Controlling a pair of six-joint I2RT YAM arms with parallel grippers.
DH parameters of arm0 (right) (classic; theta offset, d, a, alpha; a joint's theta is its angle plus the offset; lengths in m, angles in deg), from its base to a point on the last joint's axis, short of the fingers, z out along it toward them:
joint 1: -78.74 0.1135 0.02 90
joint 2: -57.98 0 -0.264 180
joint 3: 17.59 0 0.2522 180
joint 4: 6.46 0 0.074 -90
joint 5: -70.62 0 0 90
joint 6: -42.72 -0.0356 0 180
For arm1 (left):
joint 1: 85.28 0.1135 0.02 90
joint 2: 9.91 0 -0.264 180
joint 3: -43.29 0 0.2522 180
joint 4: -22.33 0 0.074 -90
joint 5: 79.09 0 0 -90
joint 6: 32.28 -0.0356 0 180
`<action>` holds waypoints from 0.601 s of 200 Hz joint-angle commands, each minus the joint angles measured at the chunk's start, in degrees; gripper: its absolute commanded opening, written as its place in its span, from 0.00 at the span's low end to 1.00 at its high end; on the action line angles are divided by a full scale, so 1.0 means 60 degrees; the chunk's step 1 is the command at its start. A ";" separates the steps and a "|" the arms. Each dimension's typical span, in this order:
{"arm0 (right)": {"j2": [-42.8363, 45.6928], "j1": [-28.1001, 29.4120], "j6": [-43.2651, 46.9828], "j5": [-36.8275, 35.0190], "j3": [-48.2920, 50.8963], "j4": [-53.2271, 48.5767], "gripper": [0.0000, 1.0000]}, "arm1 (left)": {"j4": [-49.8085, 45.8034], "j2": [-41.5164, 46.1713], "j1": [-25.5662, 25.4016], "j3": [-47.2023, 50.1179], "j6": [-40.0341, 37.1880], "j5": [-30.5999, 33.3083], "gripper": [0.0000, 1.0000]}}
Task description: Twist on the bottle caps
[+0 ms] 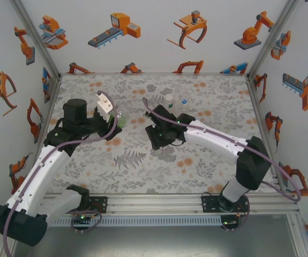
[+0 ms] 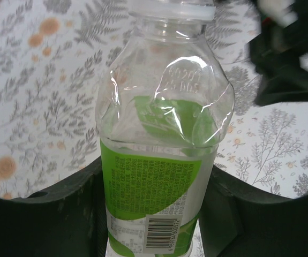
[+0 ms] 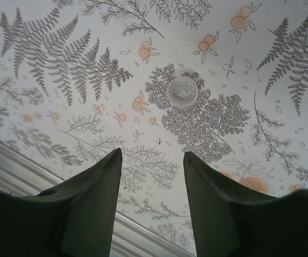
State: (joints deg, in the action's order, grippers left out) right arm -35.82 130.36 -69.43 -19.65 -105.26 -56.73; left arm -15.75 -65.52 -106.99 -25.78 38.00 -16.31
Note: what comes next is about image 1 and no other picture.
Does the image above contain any aluminium side rail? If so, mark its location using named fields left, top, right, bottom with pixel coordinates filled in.
left=32, top=74, right=63, bottom=167
left=246, top=74, right=288, bottom=193

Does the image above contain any floral patterned table cover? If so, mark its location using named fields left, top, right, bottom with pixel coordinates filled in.
left=34, top=73, right=280, bottom=195

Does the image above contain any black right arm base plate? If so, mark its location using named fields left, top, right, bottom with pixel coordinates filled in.
left=201, top=196, right=251, bottom=214

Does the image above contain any clear bottle green label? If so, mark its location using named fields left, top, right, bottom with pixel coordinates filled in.
left=113, top=108, right=130, bottom=129

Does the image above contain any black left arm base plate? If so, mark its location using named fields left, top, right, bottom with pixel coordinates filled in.
left=59, top=196, right=108, bottom=214

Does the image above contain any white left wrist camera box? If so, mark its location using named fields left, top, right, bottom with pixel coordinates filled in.
left=95, top=92, right=115, bottom=123

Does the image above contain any aluminium front rail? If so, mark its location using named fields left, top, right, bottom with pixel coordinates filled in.
left=42, top=193, right=301, bottom=216

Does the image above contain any white slotted cable duct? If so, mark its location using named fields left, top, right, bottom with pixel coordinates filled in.
left=46, top=216, right=223, bottom=227

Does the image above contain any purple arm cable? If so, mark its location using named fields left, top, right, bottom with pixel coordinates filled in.
left=3, top=90, right=117, bottom=257
left=141, top=97, right=302, bottom=233

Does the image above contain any tall clear bottle white label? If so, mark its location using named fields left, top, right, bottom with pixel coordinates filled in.
left=163, top=93, right=176, bottom=117

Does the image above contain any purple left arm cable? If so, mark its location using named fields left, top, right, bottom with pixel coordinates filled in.
left=3, top=90, right=117, bottom=257

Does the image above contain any aluminium lower frame post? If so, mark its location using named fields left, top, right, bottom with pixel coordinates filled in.
left=0, top=240, right=17, bottom=257
left=287, top=214, right=308, bottom=257

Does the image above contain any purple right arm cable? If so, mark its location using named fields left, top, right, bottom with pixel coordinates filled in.
left=141, top=97, right=302, bottom=233

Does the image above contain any aluminium frame post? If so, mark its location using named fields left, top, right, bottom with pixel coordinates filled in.
left=287, top=214, right=308, bottom=257
left=0, top=240, right=17, bottom=257
left=9, top=0, right=63, bottom=78
left=246, top=0, right=301, bottom=78

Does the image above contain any aluminium back rail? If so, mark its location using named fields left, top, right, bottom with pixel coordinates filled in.
left=59, top=71, right=250, bottom=76

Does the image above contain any round clear plastic bottle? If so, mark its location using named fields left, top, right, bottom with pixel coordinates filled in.
left=178, top=99, right=191, bottom=116

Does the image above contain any grey metal panel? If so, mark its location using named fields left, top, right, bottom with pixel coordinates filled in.
left=11, top=226, right=302, bottom=257

